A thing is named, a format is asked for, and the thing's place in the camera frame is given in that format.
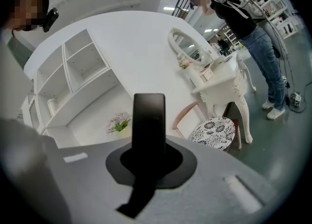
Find light wooden chair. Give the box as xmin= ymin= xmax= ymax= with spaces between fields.
xmin=172 ymin=101 xmax=201 ymax=139

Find person's white shirt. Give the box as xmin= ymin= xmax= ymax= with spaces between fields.
xmin=0 ymin=29 xmax=35 ymax=122

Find white oval mirror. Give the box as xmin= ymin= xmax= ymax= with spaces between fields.
xmin=168 ymin=27 xmax=213 ymax=67

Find black-and-white floral stool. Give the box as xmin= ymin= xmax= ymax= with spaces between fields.
xmin=190 ymin=116 xmax=242 ymax=152

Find white display shelf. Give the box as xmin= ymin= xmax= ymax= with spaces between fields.
xmin=250 ymin=0 xmax=299 ymax=40

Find black head-worn camera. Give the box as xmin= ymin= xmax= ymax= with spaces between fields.
xmin=42 ymin=7 xmax=59 ymax=33

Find black cables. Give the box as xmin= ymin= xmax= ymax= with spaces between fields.
xmin=240 ymin=0 xmax=312 ymax=114

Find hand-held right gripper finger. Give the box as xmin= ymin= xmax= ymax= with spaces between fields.
xmin=0 ymin=117 xmax=72 ymax=224

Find white cubby shelf unit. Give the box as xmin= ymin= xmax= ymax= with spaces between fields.
xmin=20 ymin=28 xmax=130 ymax=146

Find pink potted flowers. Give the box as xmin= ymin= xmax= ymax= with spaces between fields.
xmin=106 ymin=111 xmax=133 ymax=134

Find grey backpack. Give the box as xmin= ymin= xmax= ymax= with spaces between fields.
xmin=211 ymin=0 xmax=267 ymax=21

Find white ornate dressing table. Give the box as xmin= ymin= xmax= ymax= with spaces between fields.
xmin=190 ymin=50 xmax=257 ymax=144

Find small pink flower bouquet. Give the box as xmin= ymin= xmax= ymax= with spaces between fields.
xmin=177 ymin=55 xmax=194 ymax=70

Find black metal railing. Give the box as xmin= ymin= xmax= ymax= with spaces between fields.
xmin=171 ymin=0 xmax=191 ymax=21

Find person's head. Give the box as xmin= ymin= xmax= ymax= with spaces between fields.
xmin=0 ymin=0 xmax=50 ymax=32

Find white ceramic jar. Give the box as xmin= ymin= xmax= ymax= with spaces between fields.
xmin=47 ymin=98 xmax=59 ymax=117

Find white power strip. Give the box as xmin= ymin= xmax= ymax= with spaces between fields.
xmin=293 ymin=92 xmax=303 ymax=107

